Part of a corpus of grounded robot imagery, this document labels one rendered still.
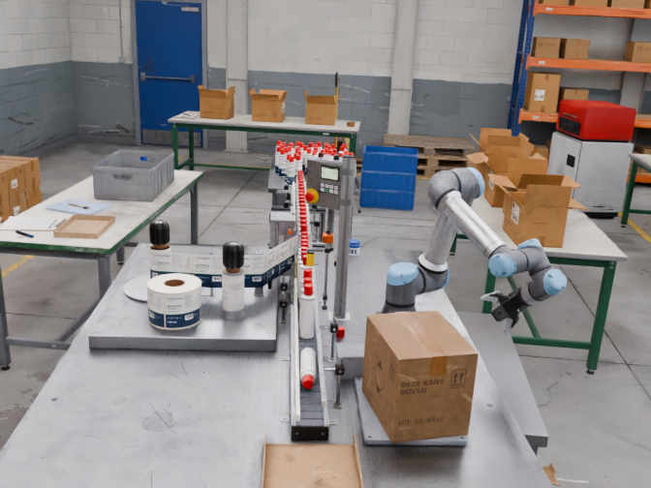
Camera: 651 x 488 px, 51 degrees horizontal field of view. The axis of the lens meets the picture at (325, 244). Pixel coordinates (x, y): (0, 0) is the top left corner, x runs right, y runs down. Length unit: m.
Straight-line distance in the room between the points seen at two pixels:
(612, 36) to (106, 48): 7.22
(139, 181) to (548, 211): 2.53
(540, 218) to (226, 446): 2.61
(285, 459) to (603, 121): 6.44
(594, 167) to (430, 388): 6.16
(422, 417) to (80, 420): 1.01
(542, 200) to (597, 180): 3.96
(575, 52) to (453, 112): 1.85
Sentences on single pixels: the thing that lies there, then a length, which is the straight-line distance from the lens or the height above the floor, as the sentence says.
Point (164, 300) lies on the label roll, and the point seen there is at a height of 0.99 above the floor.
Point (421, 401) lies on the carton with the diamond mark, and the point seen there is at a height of 0.98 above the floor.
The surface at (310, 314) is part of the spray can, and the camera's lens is 2.48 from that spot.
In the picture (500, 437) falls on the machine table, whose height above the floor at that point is 0.83.
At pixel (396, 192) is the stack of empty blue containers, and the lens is 7.57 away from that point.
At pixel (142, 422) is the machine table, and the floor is 0.83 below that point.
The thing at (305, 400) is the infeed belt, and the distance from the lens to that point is 2.16.
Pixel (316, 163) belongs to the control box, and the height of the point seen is 1.46.
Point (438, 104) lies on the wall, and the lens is 10.26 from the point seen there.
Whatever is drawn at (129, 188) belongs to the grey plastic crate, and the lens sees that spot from 4.62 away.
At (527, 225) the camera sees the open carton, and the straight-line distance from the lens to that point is 4.12.
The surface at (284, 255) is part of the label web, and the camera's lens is 3.00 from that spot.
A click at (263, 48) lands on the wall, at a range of 10.34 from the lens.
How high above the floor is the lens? 2.00
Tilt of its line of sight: 18 degrees down
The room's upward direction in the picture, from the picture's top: 3 degrees clockwise
